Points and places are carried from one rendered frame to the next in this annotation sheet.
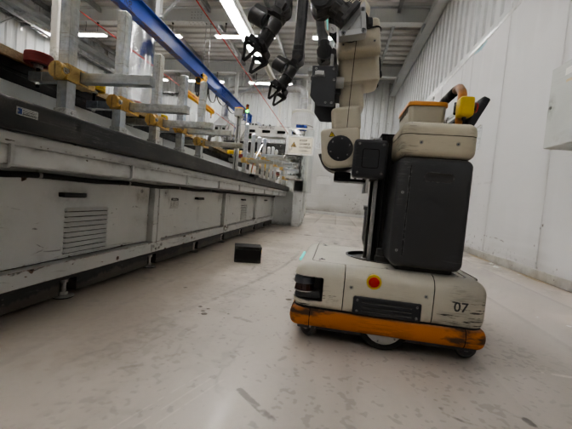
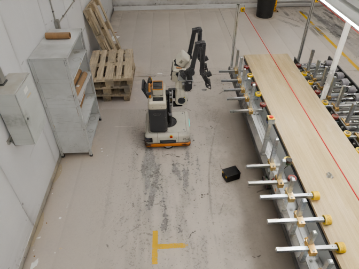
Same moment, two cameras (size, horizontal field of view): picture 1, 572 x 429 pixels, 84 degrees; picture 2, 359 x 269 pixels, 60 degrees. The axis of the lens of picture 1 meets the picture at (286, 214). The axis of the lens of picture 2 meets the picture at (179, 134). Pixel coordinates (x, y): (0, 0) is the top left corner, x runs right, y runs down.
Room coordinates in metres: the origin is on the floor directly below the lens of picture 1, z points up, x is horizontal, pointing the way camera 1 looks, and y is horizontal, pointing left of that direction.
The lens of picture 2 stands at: (5.06, -0.93, 3.13)
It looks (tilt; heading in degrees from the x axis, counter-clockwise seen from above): 40 degrees down; 169
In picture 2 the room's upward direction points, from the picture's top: 1 degrees counter-clockwise
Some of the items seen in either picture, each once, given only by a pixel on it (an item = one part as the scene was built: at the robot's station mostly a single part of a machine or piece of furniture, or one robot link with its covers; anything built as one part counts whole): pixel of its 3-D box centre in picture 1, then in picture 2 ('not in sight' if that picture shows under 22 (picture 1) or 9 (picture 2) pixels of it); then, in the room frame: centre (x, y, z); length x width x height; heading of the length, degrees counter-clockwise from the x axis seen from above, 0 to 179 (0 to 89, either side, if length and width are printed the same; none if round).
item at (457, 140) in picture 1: (407, 189); (160, 105); (1.38, -0.51, 0.59); 0.55 x 0.34 x 0.83; 171
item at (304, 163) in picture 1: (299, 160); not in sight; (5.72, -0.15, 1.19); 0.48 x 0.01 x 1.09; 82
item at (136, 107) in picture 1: (137, 108); (235, 80); (1.30, 0.63, 0.81); 0.43 x 0.03 x 0.04; 82
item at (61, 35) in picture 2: not in sight; (57, 35); (1.04, -1.72, 1.59); 0.30 x 0.08 x 0.08; 82
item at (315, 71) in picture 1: (327, 89); (186, 79); (1.44, -0.13, 0.99); 0.28 x 0.16 x 0.22; 171
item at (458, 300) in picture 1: (374, 284); (167, 127); (1.39, -0.42, 0.16); 0.67 x 0.64 x 0.25; 81
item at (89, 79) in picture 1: (90, 80); (233, 71); (1.05, 0.67, 0.83); 0.43 x 0.03 x 0.04; 82
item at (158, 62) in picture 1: (156, 106); (242, 84); (1.52, 0.65, 0.88); 0.04 x 0.04 x 0.48; 82
